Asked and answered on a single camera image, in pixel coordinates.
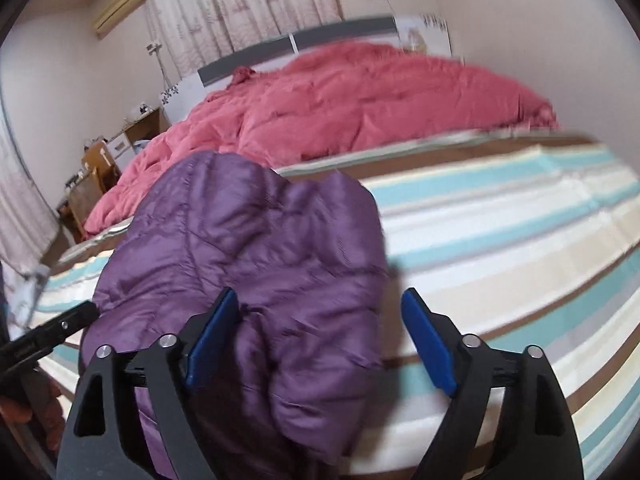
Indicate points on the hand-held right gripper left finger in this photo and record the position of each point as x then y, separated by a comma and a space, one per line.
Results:
210, 340

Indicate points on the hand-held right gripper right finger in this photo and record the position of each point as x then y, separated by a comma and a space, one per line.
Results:
425, 335

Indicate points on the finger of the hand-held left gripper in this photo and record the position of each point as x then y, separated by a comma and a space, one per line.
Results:
55, 327

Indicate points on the purple quilted puffer jacket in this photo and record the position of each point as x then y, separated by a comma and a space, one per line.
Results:
250, 250

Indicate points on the person's left hand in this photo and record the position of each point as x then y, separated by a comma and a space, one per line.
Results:
50, 410

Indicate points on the striped bed sheet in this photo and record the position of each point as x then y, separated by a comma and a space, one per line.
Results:
500, 225

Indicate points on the wooden chair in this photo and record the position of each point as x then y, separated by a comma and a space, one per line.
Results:
92, 185

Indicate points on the white drawer cabinet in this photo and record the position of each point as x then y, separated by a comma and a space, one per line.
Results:
122, 152

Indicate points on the wooden nightstand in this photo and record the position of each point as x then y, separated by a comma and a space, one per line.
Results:
145, 127

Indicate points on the red comforter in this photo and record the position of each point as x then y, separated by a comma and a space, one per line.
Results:
350, 100

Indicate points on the grey and white headboard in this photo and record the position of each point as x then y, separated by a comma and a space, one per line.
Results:
340, 30

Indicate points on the patterned window curtain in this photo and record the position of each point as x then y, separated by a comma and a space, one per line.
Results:
240, 5

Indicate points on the white wall power strip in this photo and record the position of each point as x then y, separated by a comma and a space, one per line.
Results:
153, 47

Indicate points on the wall air conditioner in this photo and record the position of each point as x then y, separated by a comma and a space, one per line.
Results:
120, 7

